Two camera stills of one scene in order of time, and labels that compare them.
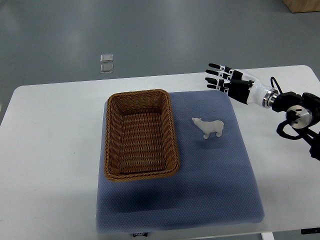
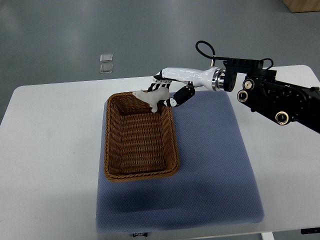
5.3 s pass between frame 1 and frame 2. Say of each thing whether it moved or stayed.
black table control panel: stayed
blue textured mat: stayed
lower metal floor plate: stayed
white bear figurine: moved
